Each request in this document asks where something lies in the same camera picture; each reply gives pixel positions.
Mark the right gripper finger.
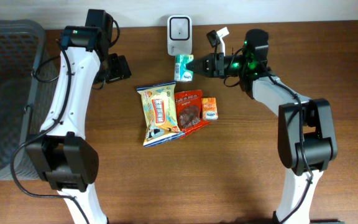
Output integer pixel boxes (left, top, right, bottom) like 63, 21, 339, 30
186, 55, 211, 70
191, 67, 210, 77

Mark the grey plastic mesh basket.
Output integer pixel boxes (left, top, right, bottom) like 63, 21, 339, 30
0, 20, 56, 180

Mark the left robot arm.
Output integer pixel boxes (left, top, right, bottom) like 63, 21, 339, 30
25, 9, 131, 223

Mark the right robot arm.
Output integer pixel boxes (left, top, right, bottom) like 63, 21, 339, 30
186, 29, 337, 223

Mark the white barcode scanner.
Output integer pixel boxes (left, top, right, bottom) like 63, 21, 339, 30
167, 15, 193, 56

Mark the orange tissue pack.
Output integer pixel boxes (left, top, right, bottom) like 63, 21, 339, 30
201, 98, 218, 121

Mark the yellow wet wipes pack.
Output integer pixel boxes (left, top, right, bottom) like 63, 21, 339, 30
136, 81, 185, 147

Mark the red snack bag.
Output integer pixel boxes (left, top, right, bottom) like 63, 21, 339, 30
175, 90, 210, 138

